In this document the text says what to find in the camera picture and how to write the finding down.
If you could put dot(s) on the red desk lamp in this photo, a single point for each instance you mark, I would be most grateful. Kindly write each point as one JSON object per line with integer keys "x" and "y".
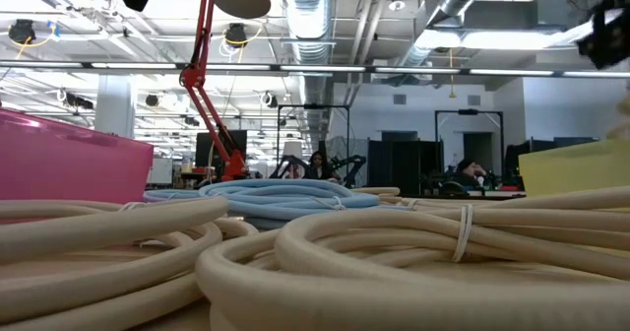
{"x": 202, "y": 50}

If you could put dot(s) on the white column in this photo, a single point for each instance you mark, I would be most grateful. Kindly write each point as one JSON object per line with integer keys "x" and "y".
{"x": 115, "y": 107}

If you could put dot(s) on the yellow plastic bin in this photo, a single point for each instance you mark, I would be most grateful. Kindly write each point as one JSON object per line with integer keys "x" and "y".
{"x": 576, "y": 171}

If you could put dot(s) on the black monitor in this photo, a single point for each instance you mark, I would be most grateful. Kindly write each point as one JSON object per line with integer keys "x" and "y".
{"x": 207, "y": 149}

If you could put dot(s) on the white cabinet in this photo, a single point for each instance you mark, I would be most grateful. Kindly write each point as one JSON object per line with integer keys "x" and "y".
{"x": 161, "y": 171}

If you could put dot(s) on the pink plastic bin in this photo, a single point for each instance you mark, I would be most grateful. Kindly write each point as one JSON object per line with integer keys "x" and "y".
{"x": 64, "y": 163}

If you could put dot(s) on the person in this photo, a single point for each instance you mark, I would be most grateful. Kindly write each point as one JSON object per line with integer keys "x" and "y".
{"x": 470, "y": 171}
{"x": 320, "y": 168}

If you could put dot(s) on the white lamp shade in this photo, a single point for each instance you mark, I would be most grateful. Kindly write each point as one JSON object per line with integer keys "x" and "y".
{"x": 293, "y": 150}

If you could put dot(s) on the black partition panel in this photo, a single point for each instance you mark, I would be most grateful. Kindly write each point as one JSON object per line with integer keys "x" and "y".
{"x": 398, "y": 168}

